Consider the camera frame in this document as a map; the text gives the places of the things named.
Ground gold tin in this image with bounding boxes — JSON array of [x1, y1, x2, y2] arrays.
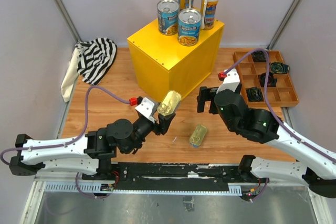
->
[[157, 90, 182, 116], [189, 124, 207, 148]]

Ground blue Progresso soup can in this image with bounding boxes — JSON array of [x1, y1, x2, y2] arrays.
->
[[157, 0, 179, 36]]

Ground yellow tall congee can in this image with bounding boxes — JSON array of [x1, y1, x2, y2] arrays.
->
[[201, 0, 219, 30]]

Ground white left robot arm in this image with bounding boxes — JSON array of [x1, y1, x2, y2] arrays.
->
[[9, 113, 176, 180]]

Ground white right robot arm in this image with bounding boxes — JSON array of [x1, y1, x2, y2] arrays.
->
[[197, 87, 335, 198]]

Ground dark cloth roll front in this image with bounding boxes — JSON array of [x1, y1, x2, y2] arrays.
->
[[246, 87, 264, 102]]

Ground yellow cabinet box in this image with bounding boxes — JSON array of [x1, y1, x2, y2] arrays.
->
[[127, 20, 225, 102]]

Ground black cloth roll back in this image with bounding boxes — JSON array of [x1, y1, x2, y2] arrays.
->
[[251, 50, 269, 63]]

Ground black cloth roll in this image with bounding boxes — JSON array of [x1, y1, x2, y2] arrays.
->
[[251, 50, 269, 63], [258, 72, 277, 87]]

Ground black cloth roll middle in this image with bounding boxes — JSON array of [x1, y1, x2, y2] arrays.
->
[[258, 72, 277, 87]]

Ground dark green patterned cloth roll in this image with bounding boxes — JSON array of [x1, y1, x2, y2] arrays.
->
[[270, 62, 290, 74]]

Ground wooden compartment tray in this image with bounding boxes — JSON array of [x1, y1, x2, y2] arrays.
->
[[235, 50, 299, 108]]

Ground black white striped cloth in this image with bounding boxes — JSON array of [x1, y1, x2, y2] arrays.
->
[[60, 38, 117, 103]]

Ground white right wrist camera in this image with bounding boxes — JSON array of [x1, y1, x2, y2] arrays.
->
[[216, 68, 240, 93]]

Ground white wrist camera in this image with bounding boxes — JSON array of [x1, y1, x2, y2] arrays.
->
[[216, 68, 240, 93], [129, 97, 159, 123]]

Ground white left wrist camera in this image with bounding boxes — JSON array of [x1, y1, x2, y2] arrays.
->
[[129, 97, 159, 123]]

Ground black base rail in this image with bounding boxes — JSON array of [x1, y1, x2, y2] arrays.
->
[[89, 163, 269, 197]]

